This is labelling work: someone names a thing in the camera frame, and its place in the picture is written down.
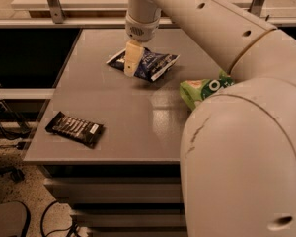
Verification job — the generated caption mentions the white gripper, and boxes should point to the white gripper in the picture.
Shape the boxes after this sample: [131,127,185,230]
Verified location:
[124,14,159,77]

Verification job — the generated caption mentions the blue chip bag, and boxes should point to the blue chip bag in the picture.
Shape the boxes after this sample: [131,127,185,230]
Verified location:
[107,47,179,82]

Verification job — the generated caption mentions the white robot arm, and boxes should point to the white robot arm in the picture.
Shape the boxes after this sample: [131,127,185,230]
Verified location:
[126,0,296,237]

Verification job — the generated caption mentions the green rice chips bag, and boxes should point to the green rice chips bag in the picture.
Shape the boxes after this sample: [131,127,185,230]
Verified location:
[180,70,235,111]

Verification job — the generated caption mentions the black chocolate rxbar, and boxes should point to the black chocolate rxbar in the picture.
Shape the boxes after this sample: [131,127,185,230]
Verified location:
[45,112,103,148]

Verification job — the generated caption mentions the grey drawer cabinet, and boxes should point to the grey drawer cabinet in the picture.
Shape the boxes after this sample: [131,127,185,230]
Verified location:
[25,29,218,237]

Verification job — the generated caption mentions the black chair base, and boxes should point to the black chair base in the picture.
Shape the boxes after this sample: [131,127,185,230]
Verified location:
[0,166,25,183]

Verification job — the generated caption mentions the grey chair seat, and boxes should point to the grey chair seat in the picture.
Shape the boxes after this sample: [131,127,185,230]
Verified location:
[0,201,31,237]

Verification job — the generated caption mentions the metal railing frame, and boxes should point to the metal railing frame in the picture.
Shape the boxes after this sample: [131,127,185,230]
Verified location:
[0,0,296,29]

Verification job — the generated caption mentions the black floor cables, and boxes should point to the black floor cables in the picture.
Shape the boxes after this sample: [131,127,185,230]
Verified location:
[39,199,82,237]

